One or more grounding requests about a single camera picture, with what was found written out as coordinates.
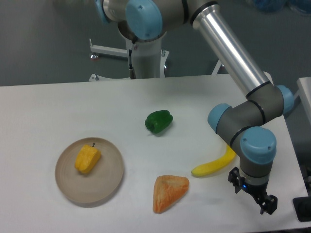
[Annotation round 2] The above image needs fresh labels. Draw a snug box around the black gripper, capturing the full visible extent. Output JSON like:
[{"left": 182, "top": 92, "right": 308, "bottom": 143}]
[{"left": 228, "top": 167, "right": 278, "bottom": 215}]

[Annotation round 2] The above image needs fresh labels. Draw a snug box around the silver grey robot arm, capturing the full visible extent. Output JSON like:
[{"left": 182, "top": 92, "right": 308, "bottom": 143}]
[{"left": 95, "top": 0, "right": 294, "bottom": 214}]

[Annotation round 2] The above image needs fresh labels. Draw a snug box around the green bell pepper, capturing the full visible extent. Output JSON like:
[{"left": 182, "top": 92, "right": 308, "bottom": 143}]
[{"left": 145, "top": 110, "right": 173, "bottom": 134}]

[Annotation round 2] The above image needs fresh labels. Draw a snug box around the beige round plate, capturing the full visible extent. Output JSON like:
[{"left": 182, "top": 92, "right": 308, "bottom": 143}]
[{"left": 55, "top": 137, "right": 124, "bottom": 207}]

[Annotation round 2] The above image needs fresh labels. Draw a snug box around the yellow pepper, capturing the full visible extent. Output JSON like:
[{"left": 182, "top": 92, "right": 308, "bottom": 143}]
[{"left": 74, "top": 145, "right": 101, "bottom": 174}]

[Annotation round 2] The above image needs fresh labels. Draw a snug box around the yellow banana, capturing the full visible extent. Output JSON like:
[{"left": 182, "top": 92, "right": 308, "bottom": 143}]
[{"left": 191, "top": 146, "right": 236, "bottom": 177}]

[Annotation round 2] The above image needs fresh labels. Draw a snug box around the black device at table edge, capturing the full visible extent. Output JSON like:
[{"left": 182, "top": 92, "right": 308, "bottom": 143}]
[{"left": 293, "top": 197, "right": 311, "bottom": 222}]

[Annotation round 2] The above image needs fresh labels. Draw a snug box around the orange triangular bread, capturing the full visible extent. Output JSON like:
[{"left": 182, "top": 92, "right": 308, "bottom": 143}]
[{"left": 153, "top": 175, "right": 190, "bottom": 214}]

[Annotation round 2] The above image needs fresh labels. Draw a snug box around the white side table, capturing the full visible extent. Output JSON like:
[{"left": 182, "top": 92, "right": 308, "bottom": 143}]
[{"left": 297, "top": 77, "right": 311, "bottom": 117}]

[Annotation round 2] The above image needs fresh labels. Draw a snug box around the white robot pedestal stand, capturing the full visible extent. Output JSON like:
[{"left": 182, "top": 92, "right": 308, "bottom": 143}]
[{"left": 89, "top": 37, "right": 170, "bottom": 80}]

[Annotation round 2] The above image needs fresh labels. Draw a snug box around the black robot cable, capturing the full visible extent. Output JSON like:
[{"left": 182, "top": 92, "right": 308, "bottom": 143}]
[{"left": 128, "top": 35, "right": 137, "bottom": 80}]

